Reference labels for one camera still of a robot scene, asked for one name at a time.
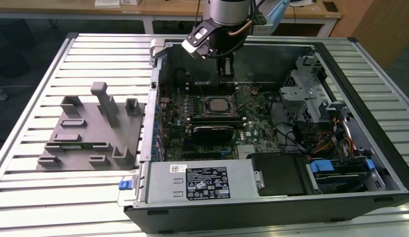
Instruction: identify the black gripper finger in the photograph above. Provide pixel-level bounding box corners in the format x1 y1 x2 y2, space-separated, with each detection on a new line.
229 56 237 83
217 56 227 83

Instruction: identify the thin metal locking lever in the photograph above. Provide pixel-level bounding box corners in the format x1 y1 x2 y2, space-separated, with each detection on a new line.
206 112 241 118
197 81 207 100

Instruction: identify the silver CPU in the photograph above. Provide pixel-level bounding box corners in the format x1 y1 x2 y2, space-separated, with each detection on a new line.
209 97 238 112

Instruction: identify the metal socket cover frame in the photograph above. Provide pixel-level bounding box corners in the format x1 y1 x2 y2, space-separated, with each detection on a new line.
234 83 255 115

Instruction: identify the CPU socket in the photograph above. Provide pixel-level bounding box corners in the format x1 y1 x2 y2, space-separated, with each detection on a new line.
203 95 242 118

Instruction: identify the black RAM slot bank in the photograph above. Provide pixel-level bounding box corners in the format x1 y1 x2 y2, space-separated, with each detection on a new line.
189 115 250 129
183 82 241 96

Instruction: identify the silver metal drive cage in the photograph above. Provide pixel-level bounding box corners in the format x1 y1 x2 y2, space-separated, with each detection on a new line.
277 55 340 125

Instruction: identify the green motherboard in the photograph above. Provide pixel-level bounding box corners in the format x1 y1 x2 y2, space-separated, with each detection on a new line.
157 82 286 160

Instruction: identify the black graphics card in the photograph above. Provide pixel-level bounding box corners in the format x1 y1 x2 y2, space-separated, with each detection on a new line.
190 125 237 146

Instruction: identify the small black device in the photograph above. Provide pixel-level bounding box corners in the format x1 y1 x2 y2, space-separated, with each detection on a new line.
322 0 340 12

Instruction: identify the small silver heatsink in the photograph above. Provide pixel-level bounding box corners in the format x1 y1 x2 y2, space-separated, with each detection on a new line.
237 145 257 159

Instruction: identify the black expansion slot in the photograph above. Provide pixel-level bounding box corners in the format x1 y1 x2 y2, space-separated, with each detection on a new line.
182 151 222 160

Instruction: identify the white paper box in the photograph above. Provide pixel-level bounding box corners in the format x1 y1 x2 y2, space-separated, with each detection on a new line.
94 0 122 7

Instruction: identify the grey parts rack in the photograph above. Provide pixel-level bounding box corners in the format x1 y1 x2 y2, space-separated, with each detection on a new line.
36 80 147 172

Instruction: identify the black plastic shroud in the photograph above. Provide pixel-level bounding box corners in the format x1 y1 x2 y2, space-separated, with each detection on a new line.
250 152 313 198

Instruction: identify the wooden cabinet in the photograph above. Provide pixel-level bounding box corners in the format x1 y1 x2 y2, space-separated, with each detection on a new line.
330 0 409 69

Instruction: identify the blue disk carrier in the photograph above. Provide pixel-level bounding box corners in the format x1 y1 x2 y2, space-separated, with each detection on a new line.
308 159 378 178

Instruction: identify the silver power supply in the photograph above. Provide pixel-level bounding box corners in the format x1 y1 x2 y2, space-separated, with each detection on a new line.
134 158 265 207

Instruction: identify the wooden desk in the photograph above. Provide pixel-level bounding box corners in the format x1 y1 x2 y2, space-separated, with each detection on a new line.
0 0 345 38

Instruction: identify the green RAM stick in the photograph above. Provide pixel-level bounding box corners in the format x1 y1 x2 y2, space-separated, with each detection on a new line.
46 141 110 151

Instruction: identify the black PC case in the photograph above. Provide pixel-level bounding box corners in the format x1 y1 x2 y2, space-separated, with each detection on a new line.
123 36 409 235

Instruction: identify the black cable with brass plug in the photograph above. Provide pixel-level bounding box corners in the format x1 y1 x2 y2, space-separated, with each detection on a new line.
227 19 255 38

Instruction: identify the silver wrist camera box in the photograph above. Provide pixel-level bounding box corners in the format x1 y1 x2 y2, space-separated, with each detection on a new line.
181 21 219 60

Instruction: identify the thick black camera cable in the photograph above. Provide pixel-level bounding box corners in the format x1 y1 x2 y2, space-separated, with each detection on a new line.
249 0 262 25

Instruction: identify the black internal cable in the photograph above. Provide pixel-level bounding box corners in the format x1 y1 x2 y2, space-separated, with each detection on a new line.
269 95 310 158

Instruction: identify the yellow wire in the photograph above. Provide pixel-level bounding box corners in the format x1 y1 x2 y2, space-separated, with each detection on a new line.
314 139 336 156

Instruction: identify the orange wire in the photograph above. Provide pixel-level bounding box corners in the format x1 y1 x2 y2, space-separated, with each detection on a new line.
342 137 357 160

